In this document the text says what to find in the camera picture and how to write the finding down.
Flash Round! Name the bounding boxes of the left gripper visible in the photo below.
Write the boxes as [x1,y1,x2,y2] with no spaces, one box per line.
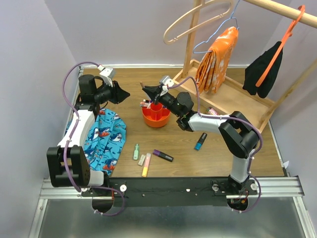
[94,78,131,104]

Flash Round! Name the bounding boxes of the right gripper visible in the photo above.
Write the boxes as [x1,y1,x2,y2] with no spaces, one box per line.
[143,85,181,117]

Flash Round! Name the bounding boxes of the white grey marker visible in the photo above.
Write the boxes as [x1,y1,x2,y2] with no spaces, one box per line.
[140,100,151,108]

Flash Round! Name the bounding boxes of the black purple highlighter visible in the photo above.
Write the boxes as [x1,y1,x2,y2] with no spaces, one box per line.
[153,149,174,162]

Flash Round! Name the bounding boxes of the black blue highlighter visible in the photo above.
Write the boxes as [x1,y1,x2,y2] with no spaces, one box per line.
[194,132,207,151]

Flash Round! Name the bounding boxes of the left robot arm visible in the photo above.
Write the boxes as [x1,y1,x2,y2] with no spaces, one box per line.
[47,73,130,196]

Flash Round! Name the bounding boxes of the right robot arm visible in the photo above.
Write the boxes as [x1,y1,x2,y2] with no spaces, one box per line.
[153,90,263,194]

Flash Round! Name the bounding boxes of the orange round desk organizer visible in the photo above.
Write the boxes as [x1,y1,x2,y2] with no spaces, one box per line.
[142,103,170,128]

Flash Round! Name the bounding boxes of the blue shark print shorts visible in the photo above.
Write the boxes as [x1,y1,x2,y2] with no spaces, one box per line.
[66,108,127,173]

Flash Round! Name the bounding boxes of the orange folded cloth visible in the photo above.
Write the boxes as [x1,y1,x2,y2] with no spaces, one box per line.
[195,26,239,94]

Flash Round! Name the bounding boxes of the pink crayon tube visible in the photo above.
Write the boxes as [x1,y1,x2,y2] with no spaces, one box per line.
[206,107,219,116]

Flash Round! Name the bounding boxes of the grey eraser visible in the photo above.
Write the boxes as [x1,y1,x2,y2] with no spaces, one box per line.
[138,154,146,166]

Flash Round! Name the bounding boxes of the wooden clothes rack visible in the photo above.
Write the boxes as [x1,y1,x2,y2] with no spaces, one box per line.
[163,0,317,131]

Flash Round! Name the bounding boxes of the pink yellow highlighter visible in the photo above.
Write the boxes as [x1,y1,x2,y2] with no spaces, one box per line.
[141,153,151,178]

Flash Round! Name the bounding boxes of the black garment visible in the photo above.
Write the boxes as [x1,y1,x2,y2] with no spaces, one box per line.
[243,41,283,98]

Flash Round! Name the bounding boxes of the orange plastic hanger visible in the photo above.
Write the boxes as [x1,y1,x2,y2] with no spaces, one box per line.
[256,5,306,87]

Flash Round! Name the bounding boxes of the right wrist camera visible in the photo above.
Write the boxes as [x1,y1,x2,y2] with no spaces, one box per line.
[160,75,174,96]

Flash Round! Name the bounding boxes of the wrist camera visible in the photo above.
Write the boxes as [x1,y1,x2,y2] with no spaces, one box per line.
[98,65,115,87]
[160,75,174,96]

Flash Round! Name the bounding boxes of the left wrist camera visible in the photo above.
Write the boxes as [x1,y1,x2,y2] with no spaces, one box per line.
[98,65,115,87]

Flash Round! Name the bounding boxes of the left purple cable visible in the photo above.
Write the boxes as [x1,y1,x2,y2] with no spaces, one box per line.
[61,61,127,216]

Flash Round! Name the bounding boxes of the purple cable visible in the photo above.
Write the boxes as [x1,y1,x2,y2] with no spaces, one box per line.
[61,61,127,216]
[165,76,264,214]

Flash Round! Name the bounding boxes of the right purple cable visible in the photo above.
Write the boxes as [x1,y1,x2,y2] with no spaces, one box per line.
[165,76,264,214]

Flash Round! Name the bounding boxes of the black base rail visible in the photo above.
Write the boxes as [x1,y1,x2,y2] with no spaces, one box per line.
[82,177,257,207]

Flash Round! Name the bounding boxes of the blue wire hanger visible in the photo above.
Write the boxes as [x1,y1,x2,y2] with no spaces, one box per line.
[192,0,240,55]

